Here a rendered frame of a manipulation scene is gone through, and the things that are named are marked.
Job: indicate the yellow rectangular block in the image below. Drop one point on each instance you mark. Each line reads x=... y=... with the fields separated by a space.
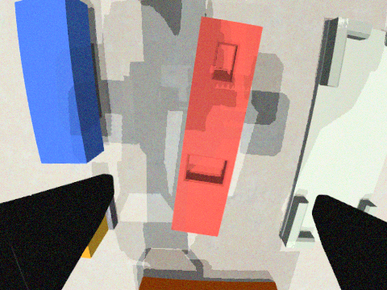
x=98 y=236

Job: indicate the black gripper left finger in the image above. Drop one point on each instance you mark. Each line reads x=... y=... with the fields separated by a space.
x=43 y=236

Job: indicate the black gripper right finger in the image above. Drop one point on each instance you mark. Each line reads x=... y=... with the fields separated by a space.
x=355 y=243

